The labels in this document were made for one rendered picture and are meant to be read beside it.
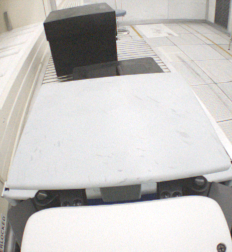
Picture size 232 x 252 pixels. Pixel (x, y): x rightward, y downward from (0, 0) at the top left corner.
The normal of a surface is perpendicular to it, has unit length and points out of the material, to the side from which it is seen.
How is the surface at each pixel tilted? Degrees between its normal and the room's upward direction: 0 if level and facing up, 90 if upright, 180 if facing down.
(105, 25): 90
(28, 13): 90
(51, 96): 0
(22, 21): 90
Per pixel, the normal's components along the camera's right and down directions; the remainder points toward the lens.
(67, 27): 0.18, 0.65
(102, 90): -0.07, -0.74
